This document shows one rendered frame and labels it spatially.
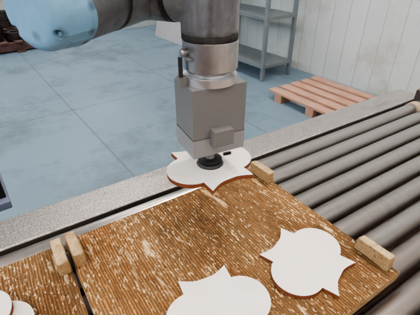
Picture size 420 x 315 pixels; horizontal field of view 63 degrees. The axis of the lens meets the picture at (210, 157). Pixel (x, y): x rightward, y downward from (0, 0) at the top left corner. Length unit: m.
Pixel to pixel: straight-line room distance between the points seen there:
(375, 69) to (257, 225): 3.55
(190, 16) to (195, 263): 0.36
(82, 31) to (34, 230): 0.43
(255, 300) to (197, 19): 0.37
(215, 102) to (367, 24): 3.66
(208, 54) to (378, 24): 3.63
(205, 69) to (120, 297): 0.34
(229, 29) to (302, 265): 0.36
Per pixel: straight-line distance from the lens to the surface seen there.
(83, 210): 0.72
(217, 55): 0.44
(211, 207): 0.65
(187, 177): 0.51
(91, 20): 0.38
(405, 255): 0.67
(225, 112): 0.48
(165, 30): 6.19
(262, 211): 0.65
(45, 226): 0.71
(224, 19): 0.43
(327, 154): 0.89
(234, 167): 0.54
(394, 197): 0.80
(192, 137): 0.48
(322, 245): 0.60
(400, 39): 3.92
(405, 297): 0.61
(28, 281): 0.60
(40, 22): 0.37
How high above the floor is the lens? 1.36
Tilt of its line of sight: 32 degrees down
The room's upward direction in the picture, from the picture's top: straight up
